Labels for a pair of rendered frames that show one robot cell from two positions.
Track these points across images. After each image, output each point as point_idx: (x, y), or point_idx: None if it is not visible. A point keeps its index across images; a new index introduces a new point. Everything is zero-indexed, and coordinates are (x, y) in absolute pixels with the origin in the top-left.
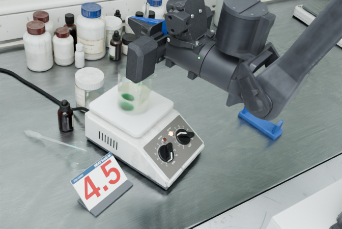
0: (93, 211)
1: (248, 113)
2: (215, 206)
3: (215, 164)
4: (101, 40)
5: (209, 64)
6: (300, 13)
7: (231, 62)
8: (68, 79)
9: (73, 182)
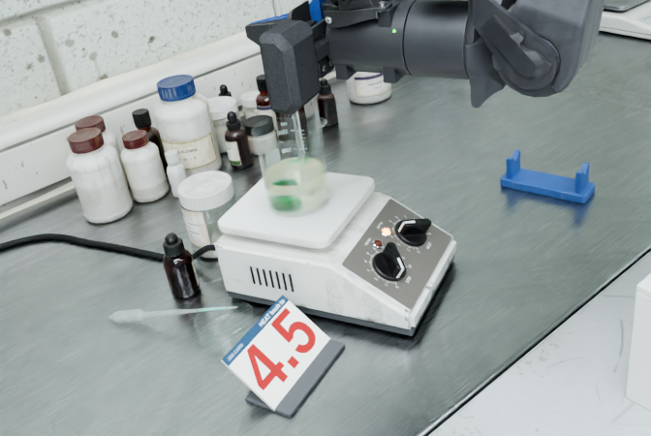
0: (282, 408)
1: (518, 176)
2: (517, 337)
3: (488, 271)
4: (208, 137)
5: (418, 33)
6: None
7: (455, 14)
8: (168, 219)
9: (229, 362)
